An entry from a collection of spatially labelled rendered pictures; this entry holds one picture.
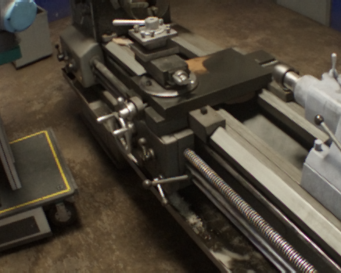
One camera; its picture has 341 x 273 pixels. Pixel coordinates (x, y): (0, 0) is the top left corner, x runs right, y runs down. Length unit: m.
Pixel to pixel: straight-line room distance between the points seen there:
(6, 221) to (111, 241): 0.63
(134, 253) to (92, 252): 0.24
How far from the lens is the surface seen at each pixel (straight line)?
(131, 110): 1.79
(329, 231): 1.35
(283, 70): 1.56
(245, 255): 1.81
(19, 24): 1.67
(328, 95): 1.37
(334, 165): 1.36
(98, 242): 2.45
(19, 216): 2.34
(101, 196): 2.72
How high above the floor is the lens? 1.83
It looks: 35 degrees down
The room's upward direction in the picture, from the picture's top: 4 degrees counter-clockwise
